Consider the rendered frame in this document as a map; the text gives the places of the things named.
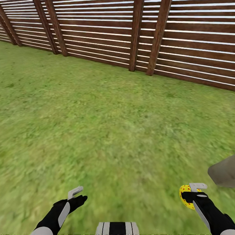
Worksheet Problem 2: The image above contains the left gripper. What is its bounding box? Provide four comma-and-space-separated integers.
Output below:
70, 195, 88, 212

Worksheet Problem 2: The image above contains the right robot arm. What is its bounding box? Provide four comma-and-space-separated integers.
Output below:
181, 183, 235, 235

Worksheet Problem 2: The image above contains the robot trunk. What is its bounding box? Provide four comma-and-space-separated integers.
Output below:
96, 222, 139, 235

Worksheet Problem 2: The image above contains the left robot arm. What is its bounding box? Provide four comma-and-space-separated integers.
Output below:
30, 186, 88, 235

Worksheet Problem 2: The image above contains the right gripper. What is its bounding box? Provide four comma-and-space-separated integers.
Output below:
181, 192, 206, 203

